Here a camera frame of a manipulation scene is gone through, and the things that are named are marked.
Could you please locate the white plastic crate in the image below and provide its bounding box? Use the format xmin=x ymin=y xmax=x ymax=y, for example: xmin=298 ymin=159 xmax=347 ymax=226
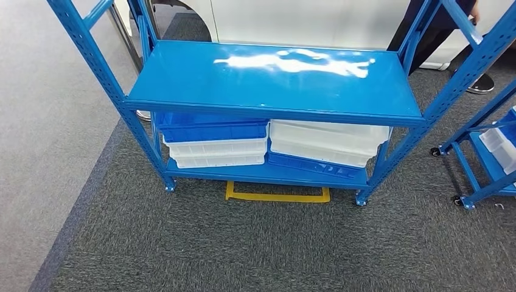
xmin=269 ymin=119 xmax=391 ymax=156
xmin=169 ymin=152 xmax=268 ymax=169
xmin=162 ymin=134 xmax=269 ymax=159
xmin=478 ymin=125 xmax=516 ymax=175
xmin=269 ymin=139 xmax=380 ymax=169

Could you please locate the black-topped stanchion post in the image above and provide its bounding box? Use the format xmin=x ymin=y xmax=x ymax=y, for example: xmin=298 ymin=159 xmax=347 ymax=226
xmin=106 ymin=4 xmax=152 ymax=122

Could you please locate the white vehicle with red stripe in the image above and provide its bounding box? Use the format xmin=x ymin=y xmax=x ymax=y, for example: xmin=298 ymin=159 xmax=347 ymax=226
xmin=114 ymin=0 xmax=516 ymax=71

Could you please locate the blue plastic crate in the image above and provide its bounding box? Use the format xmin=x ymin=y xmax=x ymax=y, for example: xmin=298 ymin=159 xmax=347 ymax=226
xmin=500 ymin=105 xmax=516 ymax=146
xmin=267 ymin=151 xmax=364 ymax=180
xmin=155 ymin=112 xmax=270 ymax=144

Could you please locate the blue wheeled shelf cart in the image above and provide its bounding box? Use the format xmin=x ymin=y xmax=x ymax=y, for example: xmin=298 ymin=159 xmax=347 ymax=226
xmin=429 ymin=78 xmax=516 ymax=210

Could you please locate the large blue metal shelf rack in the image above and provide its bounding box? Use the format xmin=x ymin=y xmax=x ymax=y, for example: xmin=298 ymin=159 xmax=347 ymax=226
xmin=46 ymin=0 xmax=516 ymax=207

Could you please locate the person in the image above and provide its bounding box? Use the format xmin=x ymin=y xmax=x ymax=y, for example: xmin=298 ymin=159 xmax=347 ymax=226
xmin=386 ymin=0 xmax=483 ymax=75

